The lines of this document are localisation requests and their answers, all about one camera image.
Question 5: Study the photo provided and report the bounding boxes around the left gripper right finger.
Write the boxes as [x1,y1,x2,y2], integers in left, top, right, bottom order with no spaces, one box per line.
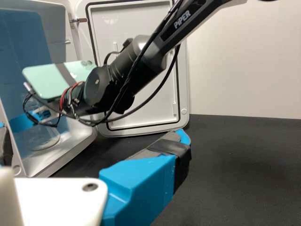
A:
[98,129,192,226]

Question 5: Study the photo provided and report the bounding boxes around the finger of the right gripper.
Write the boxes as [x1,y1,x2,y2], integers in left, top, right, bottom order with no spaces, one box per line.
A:
[9,114,36,134]

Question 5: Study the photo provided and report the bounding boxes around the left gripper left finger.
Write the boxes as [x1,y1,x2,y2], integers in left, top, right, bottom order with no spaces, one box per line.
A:
[0,121,14,167]

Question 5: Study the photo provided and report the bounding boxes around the clear flask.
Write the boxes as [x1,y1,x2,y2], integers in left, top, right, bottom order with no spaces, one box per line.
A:
[22,93,62,152]

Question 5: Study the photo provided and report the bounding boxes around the white incubator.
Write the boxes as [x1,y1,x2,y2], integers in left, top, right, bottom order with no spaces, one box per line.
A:
[0,0,98,178]

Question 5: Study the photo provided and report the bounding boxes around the incubator door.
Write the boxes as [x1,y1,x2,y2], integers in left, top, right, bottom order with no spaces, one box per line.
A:
[84,0,191,138]

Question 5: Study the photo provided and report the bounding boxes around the right wrist camera phone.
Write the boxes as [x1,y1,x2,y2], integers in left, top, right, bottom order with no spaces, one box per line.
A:
[22,60,97,103]

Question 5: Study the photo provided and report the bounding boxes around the black cable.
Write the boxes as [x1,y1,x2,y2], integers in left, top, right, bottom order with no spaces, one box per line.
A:
[22,44,182,129]

